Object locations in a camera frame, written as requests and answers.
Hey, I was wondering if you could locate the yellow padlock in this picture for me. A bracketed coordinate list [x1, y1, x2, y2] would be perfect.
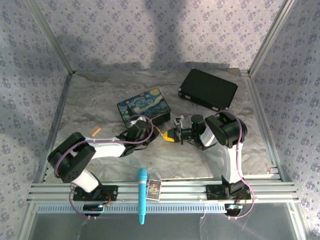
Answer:
[161, 129, 176, 143]

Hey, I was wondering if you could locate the starry night print box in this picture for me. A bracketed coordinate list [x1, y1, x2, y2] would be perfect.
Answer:
[116, 87, 172, 129]

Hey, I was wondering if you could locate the black rectangular case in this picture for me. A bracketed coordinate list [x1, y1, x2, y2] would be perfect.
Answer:
[178, 67, 238, 112]

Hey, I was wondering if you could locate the small picture card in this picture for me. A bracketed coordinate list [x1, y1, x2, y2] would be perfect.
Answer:
[146, 179, 163, 201]

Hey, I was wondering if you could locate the teal marker pen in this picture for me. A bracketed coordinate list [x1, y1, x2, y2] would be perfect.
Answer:
[136, 167, 149, 225]

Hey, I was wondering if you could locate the small black controller board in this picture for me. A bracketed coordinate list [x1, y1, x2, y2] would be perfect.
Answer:
[223, 203, 243, 217]
[82, 203, 104, 217]

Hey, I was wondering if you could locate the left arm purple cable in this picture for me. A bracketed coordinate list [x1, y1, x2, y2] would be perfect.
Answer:
[53, 114, 154, 221]

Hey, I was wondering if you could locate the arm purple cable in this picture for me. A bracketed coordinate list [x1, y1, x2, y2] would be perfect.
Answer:
[53, 114, 154, 221]
[214, 110, 255, 221]

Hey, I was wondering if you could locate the aluminium rail beam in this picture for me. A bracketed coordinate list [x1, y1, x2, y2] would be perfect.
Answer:
[25, 178, 299, 204]

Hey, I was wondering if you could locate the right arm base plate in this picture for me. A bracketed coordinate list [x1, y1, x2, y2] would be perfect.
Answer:
[204, 184, 252, 201]

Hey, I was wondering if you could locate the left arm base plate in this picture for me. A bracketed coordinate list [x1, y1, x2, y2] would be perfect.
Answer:
[69, 184, 119, 202]

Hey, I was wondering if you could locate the slotted grey cable duct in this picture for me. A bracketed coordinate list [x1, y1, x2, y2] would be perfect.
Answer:
[35, 201, 296, 214]

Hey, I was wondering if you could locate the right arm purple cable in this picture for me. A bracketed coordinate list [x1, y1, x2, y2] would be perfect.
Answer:
[214, 110, 255, 221]

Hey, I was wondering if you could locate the aluminium frame post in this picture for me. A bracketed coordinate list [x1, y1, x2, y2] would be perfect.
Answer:
[247, 0, 296, 77]
[24, 0, 76, 75]

